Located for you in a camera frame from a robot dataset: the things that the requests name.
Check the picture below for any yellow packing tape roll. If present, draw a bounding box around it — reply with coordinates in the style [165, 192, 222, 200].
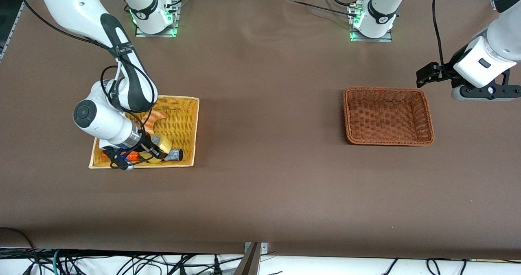
[140, 133, 173, 164]

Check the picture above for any orange toy carrot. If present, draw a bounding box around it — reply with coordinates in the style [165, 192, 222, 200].
[101, 151, 141, 162]

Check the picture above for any toy croissant bread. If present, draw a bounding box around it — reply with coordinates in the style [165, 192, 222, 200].
[142, 110, 167, 131]

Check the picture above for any yellow wicker basket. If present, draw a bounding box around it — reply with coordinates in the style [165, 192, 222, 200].
[88, 95, 200, 169]

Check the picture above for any brown wicker basket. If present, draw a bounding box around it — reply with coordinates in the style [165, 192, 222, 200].
[343, 86, 435, 146]

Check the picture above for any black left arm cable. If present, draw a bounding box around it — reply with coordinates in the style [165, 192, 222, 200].
[431, 0, 449, 69]

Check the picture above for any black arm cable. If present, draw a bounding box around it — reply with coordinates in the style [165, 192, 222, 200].
[15, 0, 160, 126]
[431, 0, 449, 69]

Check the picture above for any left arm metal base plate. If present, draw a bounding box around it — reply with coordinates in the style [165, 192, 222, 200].
[350, 4, 394, 43]

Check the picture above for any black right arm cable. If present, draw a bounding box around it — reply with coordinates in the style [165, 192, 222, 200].
[15, 0, 160, 126]

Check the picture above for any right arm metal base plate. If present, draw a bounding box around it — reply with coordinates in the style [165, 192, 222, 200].
[134, 0, 180, 38]

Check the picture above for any long black table cable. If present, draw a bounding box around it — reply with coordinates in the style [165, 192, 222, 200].
[285, 0, 359, 17]

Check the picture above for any metal bracket post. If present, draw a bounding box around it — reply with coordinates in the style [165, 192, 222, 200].
[234, 242, 269, 275]

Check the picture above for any black looped floor cable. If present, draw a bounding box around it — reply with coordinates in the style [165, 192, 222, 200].
[0, 227, 40, 275]

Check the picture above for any aluminium frame rail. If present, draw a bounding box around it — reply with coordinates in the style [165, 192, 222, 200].
[0, 0, 41, 62]

